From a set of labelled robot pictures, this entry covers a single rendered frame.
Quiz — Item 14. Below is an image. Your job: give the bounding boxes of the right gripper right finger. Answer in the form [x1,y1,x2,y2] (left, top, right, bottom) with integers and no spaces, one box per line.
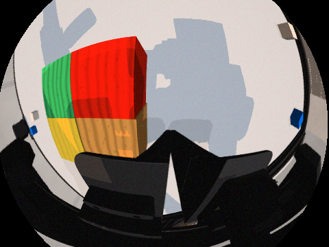
[171,130,273,224]

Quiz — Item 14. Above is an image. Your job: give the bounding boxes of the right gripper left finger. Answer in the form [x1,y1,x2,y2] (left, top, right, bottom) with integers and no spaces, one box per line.
[74,130,172,217]

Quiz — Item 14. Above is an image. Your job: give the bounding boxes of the yellow cube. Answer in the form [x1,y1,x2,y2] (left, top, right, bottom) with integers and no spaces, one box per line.
[47,118,85,162]

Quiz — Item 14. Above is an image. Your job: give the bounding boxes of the small beige cube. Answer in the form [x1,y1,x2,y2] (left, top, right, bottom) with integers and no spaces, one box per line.
[30,110,39,121]

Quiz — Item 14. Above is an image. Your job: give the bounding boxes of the red cube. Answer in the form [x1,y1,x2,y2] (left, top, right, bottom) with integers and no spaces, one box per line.
[71,36,147,119]

